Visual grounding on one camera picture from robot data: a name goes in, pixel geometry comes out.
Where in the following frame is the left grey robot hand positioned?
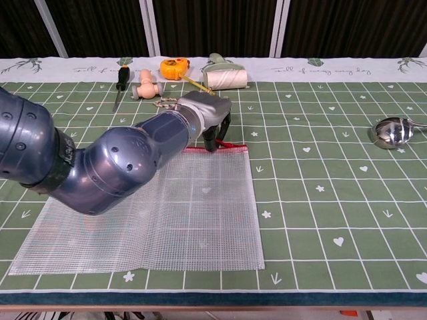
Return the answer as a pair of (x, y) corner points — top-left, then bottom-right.
(176, 90), (234, 153)

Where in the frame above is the clear mesh zipper pouch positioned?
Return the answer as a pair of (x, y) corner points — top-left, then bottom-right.
(8, 139), (266, 277)

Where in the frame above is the yellow tape measure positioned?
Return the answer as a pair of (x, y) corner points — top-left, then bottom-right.
(159, 57), (214, 96)

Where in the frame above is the wooden toy hammer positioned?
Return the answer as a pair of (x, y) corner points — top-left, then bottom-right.
(131, 69), (165, 100)

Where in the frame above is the dark pleated curtain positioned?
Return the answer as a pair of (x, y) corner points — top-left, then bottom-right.
(0, 0), (427, 59)

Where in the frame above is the black yellow screwdriver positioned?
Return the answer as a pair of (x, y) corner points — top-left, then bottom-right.
(111, 65), (130, 113)

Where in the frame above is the green grid tablecloth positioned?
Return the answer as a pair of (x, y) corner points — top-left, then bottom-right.
(0, 56), (427, 305)

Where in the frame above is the braided rope piece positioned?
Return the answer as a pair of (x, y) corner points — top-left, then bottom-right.
(153, 96), (181, 109)

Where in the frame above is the steel ladle black handle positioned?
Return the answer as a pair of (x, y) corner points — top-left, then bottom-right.
(367, 116), (427, 148)

